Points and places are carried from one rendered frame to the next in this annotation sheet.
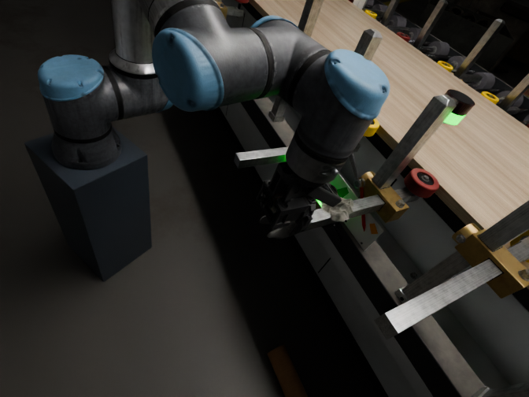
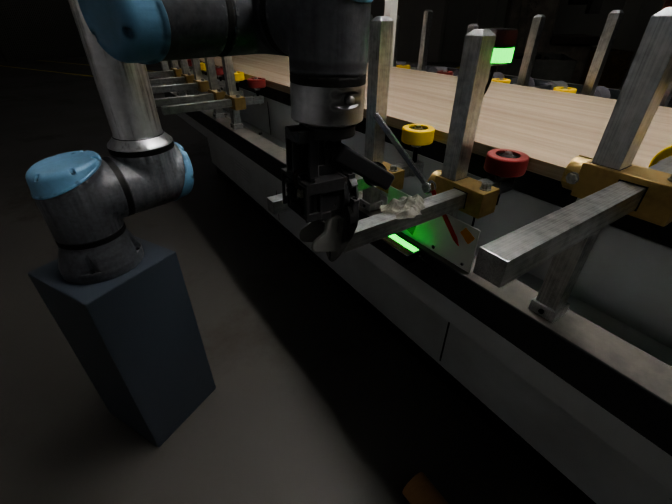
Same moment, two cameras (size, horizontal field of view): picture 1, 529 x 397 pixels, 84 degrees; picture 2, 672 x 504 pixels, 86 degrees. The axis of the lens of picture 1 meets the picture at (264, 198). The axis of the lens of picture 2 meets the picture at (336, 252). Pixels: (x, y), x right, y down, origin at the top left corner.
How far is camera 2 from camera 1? 0.23 m
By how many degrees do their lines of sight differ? 14
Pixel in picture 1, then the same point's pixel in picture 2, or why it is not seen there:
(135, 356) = not seen: outside the picture
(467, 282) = (597, 203)
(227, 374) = not seen: outside the picture
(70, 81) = (60, 171)
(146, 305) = (218, 465)
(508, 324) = not seen: outside the picture
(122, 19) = (109, 93)
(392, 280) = (520, 296)
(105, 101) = (108, 189)
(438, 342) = (619, 353)
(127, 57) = (124, 136)
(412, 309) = (522, 237)
